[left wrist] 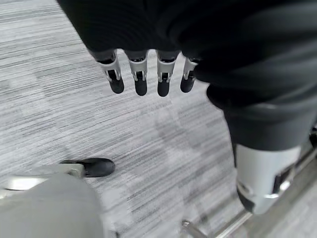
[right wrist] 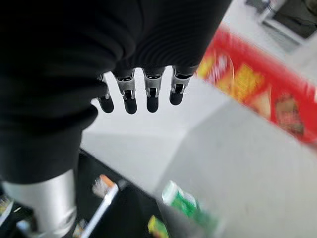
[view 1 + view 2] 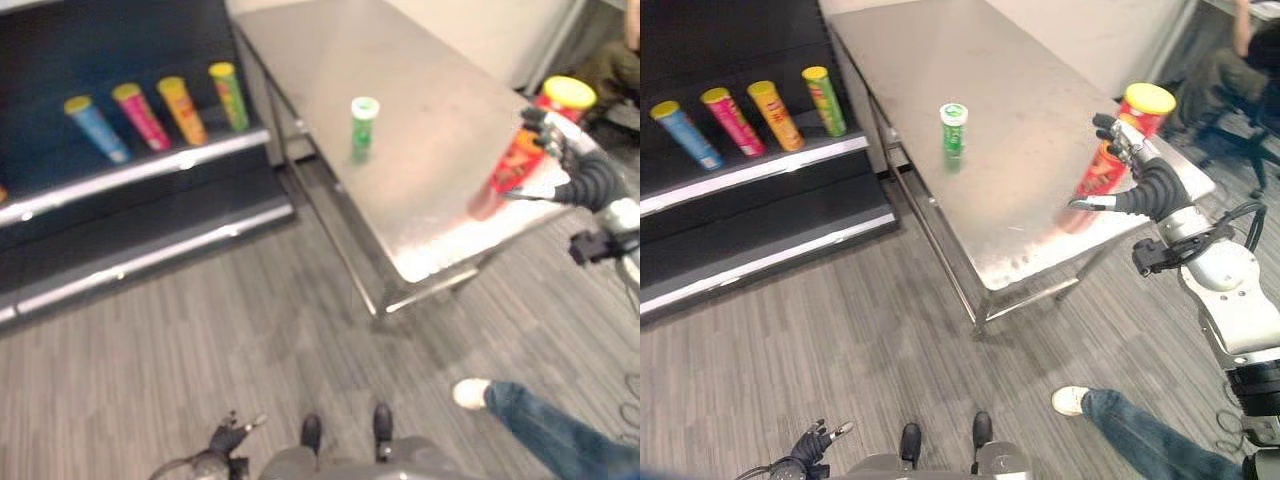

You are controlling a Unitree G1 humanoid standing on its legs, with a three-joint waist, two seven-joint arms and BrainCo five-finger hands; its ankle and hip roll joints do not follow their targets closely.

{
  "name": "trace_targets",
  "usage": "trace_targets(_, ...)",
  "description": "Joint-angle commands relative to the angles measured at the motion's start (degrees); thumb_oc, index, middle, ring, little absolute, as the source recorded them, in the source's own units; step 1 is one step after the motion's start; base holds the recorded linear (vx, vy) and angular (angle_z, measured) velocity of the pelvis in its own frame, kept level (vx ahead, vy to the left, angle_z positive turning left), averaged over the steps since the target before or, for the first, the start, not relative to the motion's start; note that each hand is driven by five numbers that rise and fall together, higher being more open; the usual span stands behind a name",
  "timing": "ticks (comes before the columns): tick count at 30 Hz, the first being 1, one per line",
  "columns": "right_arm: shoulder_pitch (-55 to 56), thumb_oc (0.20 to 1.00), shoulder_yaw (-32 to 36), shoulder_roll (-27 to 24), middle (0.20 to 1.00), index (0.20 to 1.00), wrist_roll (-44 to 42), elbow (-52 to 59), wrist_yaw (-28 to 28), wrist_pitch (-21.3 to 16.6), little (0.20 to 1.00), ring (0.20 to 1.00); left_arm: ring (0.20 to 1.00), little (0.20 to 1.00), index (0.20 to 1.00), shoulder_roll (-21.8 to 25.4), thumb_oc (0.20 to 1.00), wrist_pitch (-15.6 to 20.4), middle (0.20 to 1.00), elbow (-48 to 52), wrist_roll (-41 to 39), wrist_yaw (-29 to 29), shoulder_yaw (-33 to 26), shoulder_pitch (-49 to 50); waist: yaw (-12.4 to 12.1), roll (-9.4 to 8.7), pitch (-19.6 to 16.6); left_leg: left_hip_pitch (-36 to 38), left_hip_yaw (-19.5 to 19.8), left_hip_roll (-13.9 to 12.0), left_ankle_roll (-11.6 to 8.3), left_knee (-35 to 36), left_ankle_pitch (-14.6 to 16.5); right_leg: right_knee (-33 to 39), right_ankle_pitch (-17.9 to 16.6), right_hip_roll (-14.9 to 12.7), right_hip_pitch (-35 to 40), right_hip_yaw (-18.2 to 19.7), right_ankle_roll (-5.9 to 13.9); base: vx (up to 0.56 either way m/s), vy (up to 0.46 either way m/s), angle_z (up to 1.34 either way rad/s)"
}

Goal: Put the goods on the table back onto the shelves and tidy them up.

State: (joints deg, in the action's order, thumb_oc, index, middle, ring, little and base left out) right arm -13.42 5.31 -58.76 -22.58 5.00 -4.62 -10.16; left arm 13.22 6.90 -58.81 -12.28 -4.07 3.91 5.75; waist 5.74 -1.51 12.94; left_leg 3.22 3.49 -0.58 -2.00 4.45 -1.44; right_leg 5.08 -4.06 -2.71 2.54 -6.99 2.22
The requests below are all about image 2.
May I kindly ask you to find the orange and white packet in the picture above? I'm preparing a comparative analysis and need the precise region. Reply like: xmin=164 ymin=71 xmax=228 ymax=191
xmin=92 ymin=174 xmax=117 ymax=199

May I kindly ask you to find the red snack box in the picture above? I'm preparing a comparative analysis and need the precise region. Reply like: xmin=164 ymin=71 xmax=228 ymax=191
xmin=195 ymin=22 xmax=317 ymax=144

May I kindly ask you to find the white shelf rail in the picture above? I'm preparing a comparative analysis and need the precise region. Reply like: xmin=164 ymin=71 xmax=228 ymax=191
xmin=84 ymin=184 xmax=119 ymax=238

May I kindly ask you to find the yellow green packet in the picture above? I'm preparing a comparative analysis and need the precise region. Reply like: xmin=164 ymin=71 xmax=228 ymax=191
xmin=147 ymin=215 xmax=171 ymax=238

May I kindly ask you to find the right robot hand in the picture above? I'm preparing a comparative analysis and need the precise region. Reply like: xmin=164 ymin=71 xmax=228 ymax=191
xmin=0 ymin=0 xmax=233 ymax=238

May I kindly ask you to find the green and white bottle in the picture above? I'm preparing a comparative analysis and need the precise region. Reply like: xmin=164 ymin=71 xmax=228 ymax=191
xmin=161 ymin=180 xmax=218 ymax=238

